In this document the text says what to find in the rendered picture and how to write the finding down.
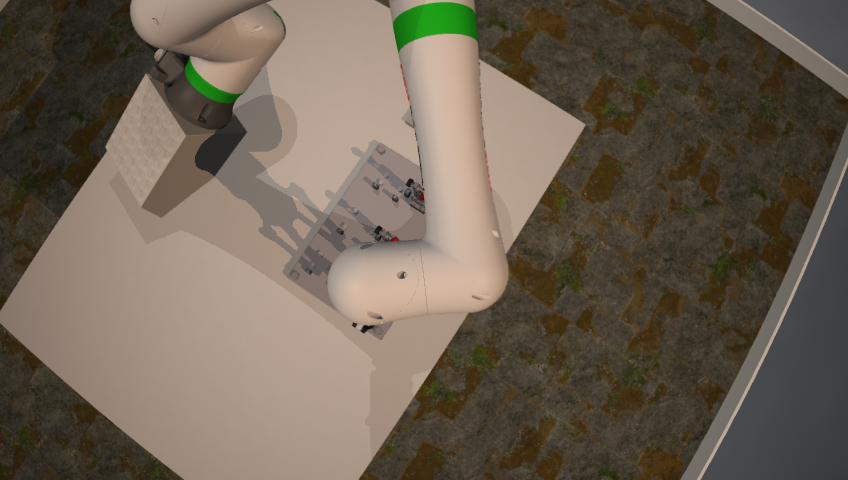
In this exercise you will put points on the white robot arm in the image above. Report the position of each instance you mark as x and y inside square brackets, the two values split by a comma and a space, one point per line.
[460, 265]

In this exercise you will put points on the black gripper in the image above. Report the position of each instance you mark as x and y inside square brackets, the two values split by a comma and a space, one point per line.
[362, 328]

